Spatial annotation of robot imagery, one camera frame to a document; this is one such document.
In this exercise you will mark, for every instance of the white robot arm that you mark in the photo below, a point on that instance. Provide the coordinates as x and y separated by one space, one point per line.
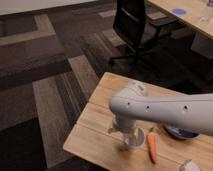
189 112

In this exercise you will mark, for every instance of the blue ceramic bowl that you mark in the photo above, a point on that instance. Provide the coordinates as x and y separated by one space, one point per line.
179 133

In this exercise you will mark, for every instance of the black office chair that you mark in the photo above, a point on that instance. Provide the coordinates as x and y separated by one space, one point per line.
137 29

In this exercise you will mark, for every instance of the orange carrot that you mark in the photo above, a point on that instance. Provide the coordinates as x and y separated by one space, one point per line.
151 140

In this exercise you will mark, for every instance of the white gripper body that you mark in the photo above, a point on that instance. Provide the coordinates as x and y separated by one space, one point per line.
123 124

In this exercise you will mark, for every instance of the clear drinking glass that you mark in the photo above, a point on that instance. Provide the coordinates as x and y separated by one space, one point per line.
207 13

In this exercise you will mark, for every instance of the white crumpled object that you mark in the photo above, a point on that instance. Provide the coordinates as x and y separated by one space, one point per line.
189 165

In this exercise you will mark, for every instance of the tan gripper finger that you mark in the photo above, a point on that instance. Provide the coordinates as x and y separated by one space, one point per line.
135 133
112 130

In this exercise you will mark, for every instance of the blue round disc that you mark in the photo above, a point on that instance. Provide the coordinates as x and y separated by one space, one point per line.
179 11

